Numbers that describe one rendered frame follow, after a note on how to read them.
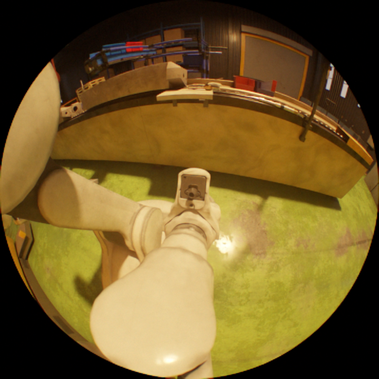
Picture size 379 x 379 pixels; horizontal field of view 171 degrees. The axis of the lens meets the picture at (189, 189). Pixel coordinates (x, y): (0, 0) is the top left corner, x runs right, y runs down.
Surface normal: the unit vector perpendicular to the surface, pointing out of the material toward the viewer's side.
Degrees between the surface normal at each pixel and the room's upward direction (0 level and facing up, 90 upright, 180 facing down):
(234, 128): 90
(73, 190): 89
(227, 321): 0
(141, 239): 33
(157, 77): 80
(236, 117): 90
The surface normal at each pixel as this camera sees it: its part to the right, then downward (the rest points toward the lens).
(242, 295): -0.04, -0.60
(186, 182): -0.16, 0.22
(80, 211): 0.98, 0.11
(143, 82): -0.23, 0.68
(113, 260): -0.11, -0.24
